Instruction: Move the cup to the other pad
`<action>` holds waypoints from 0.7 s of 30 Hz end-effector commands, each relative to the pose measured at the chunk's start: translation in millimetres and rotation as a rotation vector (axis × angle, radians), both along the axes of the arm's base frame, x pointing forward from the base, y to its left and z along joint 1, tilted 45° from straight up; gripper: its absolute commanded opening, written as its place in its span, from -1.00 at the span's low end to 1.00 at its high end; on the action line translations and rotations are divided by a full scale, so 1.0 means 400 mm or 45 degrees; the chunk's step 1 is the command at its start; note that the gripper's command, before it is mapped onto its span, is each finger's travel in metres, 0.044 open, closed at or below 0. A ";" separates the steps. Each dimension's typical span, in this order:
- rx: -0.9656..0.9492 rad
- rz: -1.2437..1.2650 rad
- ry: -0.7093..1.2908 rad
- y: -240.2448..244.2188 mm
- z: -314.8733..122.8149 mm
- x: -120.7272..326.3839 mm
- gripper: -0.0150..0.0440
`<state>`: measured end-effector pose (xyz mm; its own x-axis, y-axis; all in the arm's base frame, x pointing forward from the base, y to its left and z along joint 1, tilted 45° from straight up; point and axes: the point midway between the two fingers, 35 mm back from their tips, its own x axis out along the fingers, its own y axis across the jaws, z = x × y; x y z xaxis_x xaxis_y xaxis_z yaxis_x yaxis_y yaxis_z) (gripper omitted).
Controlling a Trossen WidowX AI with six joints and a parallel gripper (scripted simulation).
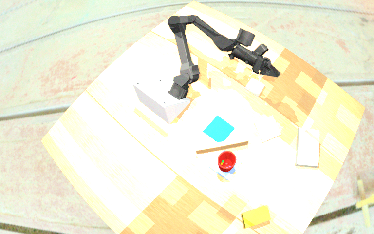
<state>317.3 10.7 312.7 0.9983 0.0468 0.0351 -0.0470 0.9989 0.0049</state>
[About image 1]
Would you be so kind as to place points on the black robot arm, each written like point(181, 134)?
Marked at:
point(189, 73)

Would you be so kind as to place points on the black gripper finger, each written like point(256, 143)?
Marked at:
point(266, 70)
point(273, 68)

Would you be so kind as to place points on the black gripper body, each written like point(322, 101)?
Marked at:
point(255, 62)

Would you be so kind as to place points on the yellow rectangular block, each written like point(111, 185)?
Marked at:
point(256, 216)

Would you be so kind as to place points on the red cup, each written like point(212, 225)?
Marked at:
point(228, 157)

